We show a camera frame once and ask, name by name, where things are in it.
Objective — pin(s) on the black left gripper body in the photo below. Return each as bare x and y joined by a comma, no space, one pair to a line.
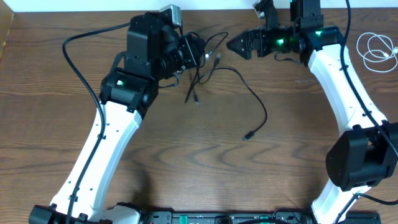
183,58

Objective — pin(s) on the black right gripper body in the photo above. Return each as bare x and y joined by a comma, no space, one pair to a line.
278,38

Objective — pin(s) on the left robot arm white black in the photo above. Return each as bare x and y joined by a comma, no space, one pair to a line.
156,50

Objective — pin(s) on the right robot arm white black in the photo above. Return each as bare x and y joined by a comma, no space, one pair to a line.
366,151

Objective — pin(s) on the cardboard panel at left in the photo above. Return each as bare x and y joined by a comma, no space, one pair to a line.
6,20

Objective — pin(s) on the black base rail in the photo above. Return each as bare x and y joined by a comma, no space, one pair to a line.
283,215

